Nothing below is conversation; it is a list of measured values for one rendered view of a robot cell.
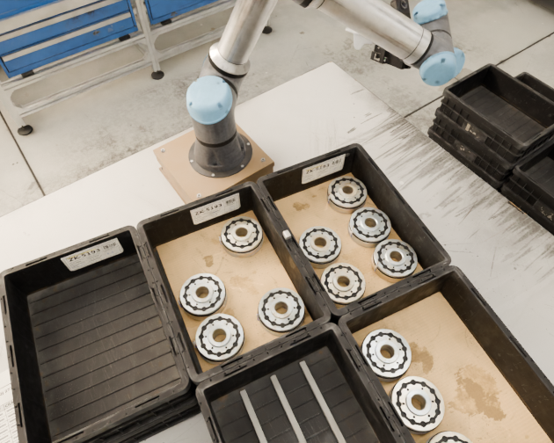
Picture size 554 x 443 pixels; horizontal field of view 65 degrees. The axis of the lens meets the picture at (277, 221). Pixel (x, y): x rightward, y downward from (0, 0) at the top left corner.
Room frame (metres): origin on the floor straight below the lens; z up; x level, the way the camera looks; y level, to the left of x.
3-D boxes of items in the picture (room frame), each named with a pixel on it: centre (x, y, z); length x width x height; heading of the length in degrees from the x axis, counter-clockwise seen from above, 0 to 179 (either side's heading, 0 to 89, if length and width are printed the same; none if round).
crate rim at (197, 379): (0.44, 0.11, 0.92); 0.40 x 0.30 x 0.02; 26
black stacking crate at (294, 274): (0.44, 0.11, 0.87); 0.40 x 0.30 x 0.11; 26
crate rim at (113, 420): (0.31, 0.38, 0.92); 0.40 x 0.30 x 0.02; 26
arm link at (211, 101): (0.90, 0.17, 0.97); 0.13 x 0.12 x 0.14; 174
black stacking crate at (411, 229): (0.57, -0.16, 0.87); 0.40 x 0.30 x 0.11; 26
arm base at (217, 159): (0.89, 0.17, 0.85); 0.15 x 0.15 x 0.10
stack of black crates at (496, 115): (1.37, -0.91, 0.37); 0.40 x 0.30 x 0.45; 36
